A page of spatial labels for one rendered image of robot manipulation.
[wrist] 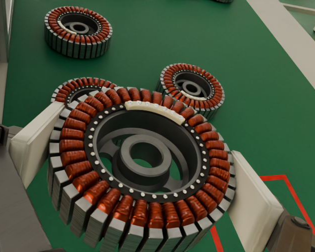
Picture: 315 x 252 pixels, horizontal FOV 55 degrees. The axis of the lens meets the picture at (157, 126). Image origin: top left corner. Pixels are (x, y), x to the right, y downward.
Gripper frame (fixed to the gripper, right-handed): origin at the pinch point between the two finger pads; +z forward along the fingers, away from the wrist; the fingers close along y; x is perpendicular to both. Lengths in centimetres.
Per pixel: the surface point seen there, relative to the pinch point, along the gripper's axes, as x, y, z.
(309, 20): 67, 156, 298
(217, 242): -13.5, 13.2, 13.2
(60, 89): -3.2, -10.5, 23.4
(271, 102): 1.7, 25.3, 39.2
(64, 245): -15.6, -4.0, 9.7
